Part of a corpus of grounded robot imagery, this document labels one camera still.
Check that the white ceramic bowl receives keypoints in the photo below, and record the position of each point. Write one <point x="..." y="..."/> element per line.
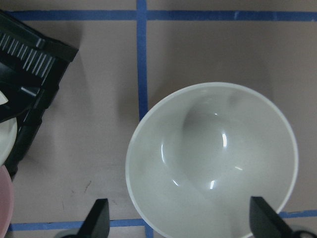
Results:
<point x="199" y="155"/>

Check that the cream plate in rack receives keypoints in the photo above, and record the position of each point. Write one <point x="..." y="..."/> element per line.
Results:
<point x="8" y="133"/>

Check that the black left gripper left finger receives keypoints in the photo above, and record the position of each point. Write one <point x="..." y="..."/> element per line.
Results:
<point x="97" y="223"/>

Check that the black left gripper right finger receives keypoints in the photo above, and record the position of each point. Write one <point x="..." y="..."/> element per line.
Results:
<point x="265" y="222"/>

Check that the black dish rack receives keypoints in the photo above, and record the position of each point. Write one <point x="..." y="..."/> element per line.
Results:
<point x="31" y="68"/>

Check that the pink plate in rack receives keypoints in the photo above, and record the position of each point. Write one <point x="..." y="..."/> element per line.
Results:
<point x="6" y="200"/>

